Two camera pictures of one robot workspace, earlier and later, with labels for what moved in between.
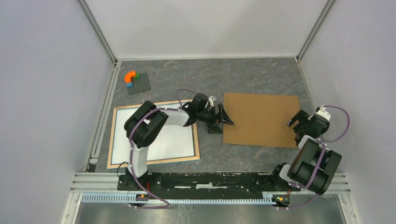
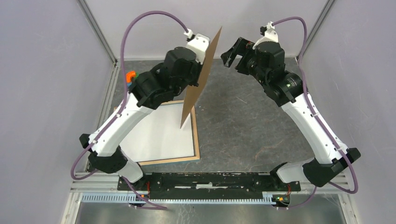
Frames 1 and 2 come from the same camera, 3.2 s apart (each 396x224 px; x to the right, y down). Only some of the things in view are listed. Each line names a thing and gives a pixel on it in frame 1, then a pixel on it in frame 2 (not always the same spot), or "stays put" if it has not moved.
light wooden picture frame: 195,142 stays put
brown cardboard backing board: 260,120 → 193,94
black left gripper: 222,117 → 198,66
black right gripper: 301,116 → 243,47
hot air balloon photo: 176,142 stays put
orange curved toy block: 128,76 stays put
